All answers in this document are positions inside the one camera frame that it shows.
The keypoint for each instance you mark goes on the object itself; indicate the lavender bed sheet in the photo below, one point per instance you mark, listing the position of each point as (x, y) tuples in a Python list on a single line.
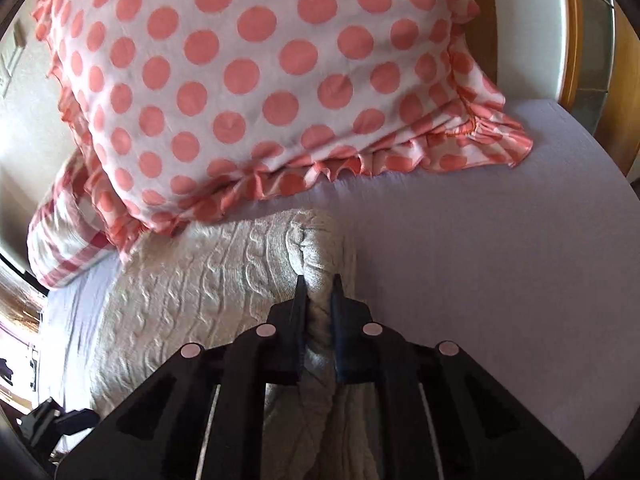
[(475, 260)]

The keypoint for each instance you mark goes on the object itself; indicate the grey tiled panel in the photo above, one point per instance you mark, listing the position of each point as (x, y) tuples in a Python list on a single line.
[(595, 35)]

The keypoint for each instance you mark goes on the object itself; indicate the white padded wooden headboard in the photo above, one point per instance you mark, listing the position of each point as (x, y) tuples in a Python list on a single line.
[(530, 20)]

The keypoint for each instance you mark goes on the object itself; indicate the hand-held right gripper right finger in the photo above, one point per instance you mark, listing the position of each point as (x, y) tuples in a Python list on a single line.
[(338, 325)]

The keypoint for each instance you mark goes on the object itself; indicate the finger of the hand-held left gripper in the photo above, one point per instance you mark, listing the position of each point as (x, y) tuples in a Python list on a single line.
[(77, 420), (42, 422)]

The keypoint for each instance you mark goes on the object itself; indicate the pink polka dot pillow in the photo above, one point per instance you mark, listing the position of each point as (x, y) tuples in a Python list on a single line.
[(250, 85)]

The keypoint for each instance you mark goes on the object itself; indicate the pink striped pillow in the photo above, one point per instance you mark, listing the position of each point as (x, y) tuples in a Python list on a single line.
[(65, 250)]

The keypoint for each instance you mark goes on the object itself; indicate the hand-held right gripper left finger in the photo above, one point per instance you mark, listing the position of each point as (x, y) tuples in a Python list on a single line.
[(301, 320)]

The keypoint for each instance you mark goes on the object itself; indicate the beige wall switch plate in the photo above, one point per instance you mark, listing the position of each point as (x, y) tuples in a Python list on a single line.
[(15, 55)]

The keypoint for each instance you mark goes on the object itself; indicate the wooden furniture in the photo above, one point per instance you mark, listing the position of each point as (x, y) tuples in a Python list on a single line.
[(20, 305)]

